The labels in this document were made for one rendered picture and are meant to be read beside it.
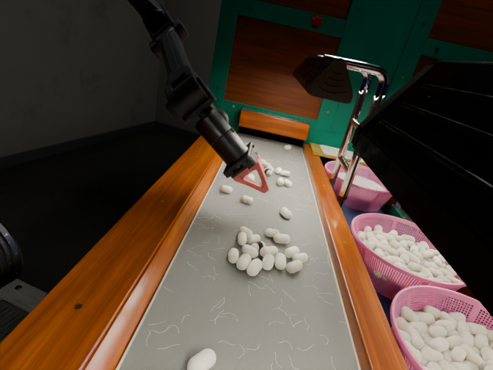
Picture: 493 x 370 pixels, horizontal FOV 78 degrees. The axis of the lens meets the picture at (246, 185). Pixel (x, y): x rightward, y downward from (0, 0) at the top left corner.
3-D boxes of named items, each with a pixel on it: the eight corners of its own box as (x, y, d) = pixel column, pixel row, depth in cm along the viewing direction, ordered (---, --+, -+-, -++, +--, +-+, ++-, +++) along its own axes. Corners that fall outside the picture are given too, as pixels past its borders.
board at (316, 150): (312, 154, 124) (312, 151, 124) (309, 144, 138) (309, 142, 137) (392, 172, 124) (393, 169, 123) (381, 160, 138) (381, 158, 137)
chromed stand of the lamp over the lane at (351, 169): (274, 216, 89) (320, 51, 72) (275, 188, 108) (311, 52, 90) (338, 230, 89) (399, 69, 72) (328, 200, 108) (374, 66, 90)
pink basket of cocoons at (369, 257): (386, 326, 58) (406, 288, 54) (320, 241, 81) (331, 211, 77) (483, 316, 67) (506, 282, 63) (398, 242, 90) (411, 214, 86)
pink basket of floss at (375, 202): (363, 222, 97) (374, 196, 93) (303, 186, 115) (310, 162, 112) (403, 210, 113) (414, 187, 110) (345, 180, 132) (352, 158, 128)
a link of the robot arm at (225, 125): (188, 124, 59) (210, 105, 58) (194, 120, 66) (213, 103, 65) (211, 151, 61) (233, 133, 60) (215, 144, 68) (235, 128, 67)
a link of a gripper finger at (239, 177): (279, 174, 70) (253, 143, 68) (279, 186, 64) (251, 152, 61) (255, 191, 72) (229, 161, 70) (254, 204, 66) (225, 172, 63)
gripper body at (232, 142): (256, 147, 69) (235, 121, 67) (253, 161, 59) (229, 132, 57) (234, 164, 71) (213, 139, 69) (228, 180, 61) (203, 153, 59)
